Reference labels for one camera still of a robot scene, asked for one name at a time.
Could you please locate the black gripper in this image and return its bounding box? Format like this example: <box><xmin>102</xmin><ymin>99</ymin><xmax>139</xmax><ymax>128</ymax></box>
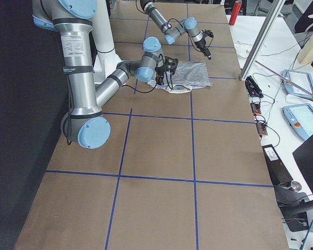
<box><xmin>155</xmin><ymin>56</ymin><xmax>178</xmax><ymax>85</ymax></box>
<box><xmin>192</xmin><ymin>30</ymin><xmax>214</xmax><ymax>60</ymax></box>

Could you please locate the navy white striped polo shirt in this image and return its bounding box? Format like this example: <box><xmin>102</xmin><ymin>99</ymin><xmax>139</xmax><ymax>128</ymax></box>
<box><xmin>156</xmin><ymin>61</ymin><xmax>212</xmax><ymax>94</ymax></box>

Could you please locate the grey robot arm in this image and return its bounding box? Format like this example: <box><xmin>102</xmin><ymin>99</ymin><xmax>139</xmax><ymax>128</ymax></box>
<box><xmin>32</xmin><ymin>1</ymin><xmax>177</xmax><ymax>149</ymax></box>
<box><xmin>140</xmin><ymin>1</ymin><xmax>214</xmax><ymax>60</ymax></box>

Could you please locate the red cylinder bottle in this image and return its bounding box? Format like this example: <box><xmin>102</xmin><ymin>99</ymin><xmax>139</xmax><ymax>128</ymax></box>
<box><xmin>229</xmin><ymin>1</ymin><xmax>242</xmax><ymax>26</ymax></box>

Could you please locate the orange black usb hub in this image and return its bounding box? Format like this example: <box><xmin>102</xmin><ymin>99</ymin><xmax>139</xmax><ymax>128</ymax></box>
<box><xmin>250</xmin><ymin>102</ymin><xmax>268</xmax><ymax>138</ymax></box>

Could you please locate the far blue teach pendant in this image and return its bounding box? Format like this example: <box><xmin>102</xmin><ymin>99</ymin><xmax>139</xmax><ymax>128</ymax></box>
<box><xmin>282</xmin><ymin>70</ymin><xmax>313</xmax><ymax>99</ymax></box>

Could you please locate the blue teach pendant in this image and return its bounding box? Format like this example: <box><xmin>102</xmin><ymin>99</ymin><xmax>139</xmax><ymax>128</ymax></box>
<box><xmin>282</xmin><ymin>104</ymin><xmax>313</xmax><ymax>141</ymax></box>
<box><xmin>282</xmin><ymin>70</ymin><xmax>313</xmax><ymax>99</ymax></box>

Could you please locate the near blue teach pendant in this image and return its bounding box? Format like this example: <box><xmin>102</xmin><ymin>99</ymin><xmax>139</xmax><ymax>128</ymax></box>
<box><xmin>282</xmin><ymin>104</ymin><xmax>313</xmax><ymax>141</ymax></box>

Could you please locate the metal grabber stick green tip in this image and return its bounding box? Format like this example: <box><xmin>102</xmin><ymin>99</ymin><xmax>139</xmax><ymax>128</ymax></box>
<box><xmin>255</xmin><ymin>60</ymin><xmax>313</xmax><ymax>100</ymax></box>

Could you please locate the black flat box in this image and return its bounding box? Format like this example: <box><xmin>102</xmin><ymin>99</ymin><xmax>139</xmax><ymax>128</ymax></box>
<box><xmin>262</xmin><ymin>144</ymin><xmax>293</xmax><ymax>185</ymax></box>

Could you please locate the black monitor stand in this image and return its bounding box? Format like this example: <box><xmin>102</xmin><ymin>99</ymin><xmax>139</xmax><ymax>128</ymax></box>
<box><xmin>274</xmin><ymin>186</ymin><xmax>313</xmax><ymax>232</ymax></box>

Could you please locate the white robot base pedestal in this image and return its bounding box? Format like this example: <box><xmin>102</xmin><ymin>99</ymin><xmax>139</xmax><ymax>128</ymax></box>
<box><xmin>91</xmin><ymin>0</ymin><xmax>122</xmax><ymax>84</ymax></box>

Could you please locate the aluminium frame post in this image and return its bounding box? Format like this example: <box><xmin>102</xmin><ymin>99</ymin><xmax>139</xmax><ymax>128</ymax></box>
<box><xmin>239</xmin><ymin>0</ymin><xmax>285</xmax><ymax>81</ymax></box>

